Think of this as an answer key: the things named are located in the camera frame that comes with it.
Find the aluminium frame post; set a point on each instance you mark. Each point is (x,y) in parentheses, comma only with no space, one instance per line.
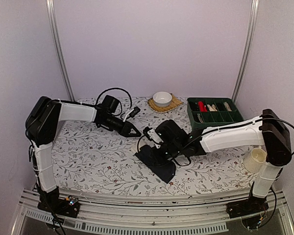
(246,51)
(59,52)

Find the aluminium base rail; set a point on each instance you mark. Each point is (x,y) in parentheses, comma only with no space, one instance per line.
(104,214)

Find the woven straw mat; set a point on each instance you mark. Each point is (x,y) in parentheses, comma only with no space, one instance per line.
(174,104)

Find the white ceramic bowl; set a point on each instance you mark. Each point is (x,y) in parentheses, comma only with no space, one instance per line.
(162,99)

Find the left aluminium frame post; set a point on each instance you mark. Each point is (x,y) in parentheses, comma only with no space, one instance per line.
(59,52)

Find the green compartment organizer box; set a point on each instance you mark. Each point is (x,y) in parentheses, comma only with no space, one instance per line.
(227,113)

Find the black striped underwear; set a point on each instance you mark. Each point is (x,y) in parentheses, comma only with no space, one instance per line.
(194,106)

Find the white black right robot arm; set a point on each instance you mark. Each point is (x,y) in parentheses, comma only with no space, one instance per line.
(265,130)

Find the cream plastic cup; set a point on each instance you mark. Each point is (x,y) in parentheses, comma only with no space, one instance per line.
(254,159)

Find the red rolled cloth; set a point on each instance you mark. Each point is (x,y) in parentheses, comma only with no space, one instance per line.
(202,106)

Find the beige rolled cloth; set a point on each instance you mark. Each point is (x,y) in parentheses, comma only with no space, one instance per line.
(212,108)

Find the dark navy underwear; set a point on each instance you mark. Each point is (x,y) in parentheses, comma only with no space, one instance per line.
(161,169)

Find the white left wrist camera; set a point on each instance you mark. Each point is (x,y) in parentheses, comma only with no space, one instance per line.
(131,113)

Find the right aluminium frame post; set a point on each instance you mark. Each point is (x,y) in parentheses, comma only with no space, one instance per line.
(246,51)

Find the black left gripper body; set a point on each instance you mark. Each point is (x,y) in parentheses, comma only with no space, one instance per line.
(121,130)

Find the floral tablecloth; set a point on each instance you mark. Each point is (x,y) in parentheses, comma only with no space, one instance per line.
(90,159)

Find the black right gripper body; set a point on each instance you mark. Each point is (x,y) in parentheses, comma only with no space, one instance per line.
(172,150)

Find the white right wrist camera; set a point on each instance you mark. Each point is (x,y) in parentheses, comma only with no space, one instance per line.
(153,136)

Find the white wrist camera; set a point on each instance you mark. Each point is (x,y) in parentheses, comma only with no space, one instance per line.
(153,136)
(131,113)

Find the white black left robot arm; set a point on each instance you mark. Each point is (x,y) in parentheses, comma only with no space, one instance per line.
(41,127)

